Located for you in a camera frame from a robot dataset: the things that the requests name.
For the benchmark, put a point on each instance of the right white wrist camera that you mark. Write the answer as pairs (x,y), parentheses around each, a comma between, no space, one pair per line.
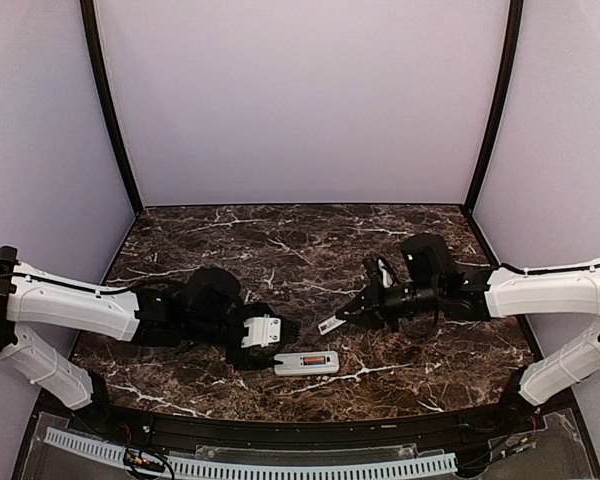
(378,269)

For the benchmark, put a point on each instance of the right black frame post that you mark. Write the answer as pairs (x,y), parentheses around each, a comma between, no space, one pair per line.
(496,111)

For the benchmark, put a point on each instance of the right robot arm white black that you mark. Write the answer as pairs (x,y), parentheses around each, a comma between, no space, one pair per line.
(436,285)

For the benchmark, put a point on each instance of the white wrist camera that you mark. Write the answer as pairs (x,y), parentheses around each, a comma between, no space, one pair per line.
(264,331)
(378,269)

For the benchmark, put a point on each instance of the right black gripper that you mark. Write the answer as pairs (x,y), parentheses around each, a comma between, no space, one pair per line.
(374,309)

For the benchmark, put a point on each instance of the black front rail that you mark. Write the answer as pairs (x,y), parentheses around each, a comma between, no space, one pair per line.
(462,430)

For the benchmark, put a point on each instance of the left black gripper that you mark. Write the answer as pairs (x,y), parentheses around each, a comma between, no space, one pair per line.
(243,361)

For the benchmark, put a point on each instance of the orange AAA battery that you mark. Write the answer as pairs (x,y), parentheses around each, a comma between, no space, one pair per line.
(315,360)

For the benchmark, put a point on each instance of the white remote control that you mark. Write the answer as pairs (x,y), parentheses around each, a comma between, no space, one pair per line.
(291,364)

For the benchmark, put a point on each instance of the white slotted cable duct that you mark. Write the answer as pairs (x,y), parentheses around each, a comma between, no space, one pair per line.
(176,466)

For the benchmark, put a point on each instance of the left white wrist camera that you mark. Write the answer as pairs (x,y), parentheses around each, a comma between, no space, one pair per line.
(264,331)

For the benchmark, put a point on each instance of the white battery cover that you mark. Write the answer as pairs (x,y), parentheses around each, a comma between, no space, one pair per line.
(329,325)

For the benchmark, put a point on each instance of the black frame post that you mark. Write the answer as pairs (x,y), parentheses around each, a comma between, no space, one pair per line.
(496,111)
(99,72)

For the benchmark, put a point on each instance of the left black frame post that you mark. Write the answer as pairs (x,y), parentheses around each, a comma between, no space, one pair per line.
(99,72)

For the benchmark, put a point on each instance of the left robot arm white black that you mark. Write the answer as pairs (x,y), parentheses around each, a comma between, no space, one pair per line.
(206,309)

